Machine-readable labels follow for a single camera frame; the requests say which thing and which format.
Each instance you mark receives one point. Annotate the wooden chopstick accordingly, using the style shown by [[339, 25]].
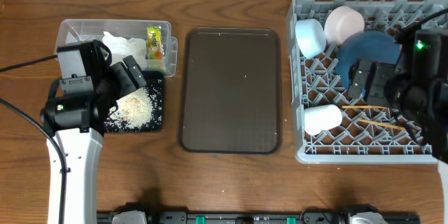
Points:
[[382, 124], [364, 107]]

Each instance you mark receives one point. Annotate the white paper napkin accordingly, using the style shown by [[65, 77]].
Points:
[[121, 47]]

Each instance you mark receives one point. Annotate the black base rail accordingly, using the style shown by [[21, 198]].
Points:
[[364, 213]]

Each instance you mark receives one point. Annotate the white plastic cup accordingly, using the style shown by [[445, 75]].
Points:
[[321, 118]]

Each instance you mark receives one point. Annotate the black plastic tray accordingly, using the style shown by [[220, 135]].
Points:
[[155, 87]]

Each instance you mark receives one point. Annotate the rice food waste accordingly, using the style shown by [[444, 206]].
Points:
[[134, 108]]

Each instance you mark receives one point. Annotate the light blue bowl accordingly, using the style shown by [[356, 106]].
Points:
[[310, 37]]

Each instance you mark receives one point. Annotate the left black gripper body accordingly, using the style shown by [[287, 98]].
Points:
[[117, 84]]

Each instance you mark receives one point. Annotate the green orange snack wrapper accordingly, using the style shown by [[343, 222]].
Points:
[[154, 46]]

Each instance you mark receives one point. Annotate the grey plastic dishwasher rack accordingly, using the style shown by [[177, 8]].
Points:
[[315, 83]]

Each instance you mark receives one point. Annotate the brown plastic serving tray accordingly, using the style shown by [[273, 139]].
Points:
[[231, 101]]

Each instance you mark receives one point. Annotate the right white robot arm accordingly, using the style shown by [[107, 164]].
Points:
[[416, 86]]

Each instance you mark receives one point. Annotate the clear plastic waste bin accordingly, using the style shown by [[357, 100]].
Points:
[[77, 30]]

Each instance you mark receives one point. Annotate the white pink shallow bowl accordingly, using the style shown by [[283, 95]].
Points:
[[342, 23]]

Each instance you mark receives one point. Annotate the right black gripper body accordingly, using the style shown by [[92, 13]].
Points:
[[375, 95]]

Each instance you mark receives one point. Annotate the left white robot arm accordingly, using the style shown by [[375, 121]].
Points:
[[74, 115]]

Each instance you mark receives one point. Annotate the blue round plate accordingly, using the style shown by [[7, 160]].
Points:
[[366, 45]]

